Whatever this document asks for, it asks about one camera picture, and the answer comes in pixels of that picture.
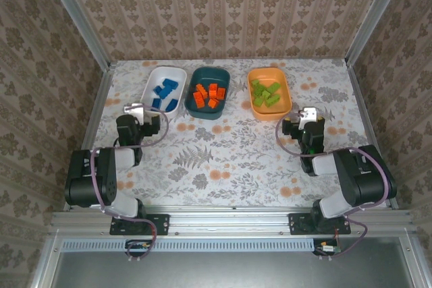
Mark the wide aluminium mounting rail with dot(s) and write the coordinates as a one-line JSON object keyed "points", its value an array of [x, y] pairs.
{"points": [[229, 222]]}

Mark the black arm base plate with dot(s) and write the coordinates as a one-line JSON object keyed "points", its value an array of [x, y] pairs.
{"points": [[300, 224], [158, 224]]}

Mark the grey metal sheet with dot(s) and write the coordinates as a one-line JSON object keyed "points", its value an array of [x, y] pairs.
{"points": [[229, 271]]}

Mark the small circuit board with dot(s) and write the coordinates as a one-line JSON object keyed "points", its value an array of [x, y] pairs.
{"points": [[326, 248], [138, 245]]}

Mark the floral tablecloth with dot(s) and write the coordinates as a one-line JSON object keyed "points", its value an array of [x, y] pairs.
{"points": [[236, 153]]}

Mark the orange plastic container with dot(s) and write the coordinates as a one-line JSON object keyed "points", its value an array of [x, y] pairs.
{"points": [[283, 78]]}

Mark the long orange lego brick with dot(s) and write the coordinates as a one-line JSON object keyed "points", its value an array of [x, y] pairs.
{"points": [[202, 90]]}

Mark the aluminium frame rail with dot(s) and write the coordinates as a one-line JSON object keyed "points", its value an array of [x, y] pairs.
{"points": [[95, 116], [366, 116]]}

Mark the white plastic container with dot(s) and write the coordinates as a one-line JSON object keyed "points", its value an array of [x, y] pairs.
{"points": [[150, 80]]}

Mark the teal plastic container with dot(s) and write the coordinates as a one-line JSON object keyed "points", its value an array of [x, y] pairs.
{"points": [[206, 75]]}

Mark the aluminium frame post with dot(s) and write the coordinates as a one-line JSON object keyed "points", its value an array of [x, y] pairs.
{"points": [[375, 15], [77, 15]]}

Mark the aluminium frame bar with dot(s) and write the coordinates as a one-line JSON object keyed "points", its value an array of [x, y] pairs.
{"points": [[416, 264], [42, 274]]}

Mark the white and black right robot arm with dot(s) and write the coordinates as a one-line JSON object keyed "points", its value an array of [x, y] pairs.
{"points": [[357, 183]]}

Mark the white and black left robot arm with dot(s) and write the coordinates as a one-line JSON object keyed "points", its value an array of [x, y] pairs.
{"points": [[77, 180]]}

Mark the blue lego brick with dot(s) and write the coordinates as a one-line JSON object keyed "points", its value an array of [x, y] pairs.
{"points": [[156, 102], [170, 83], [165, 92], [157, 89], [171, 105]]}

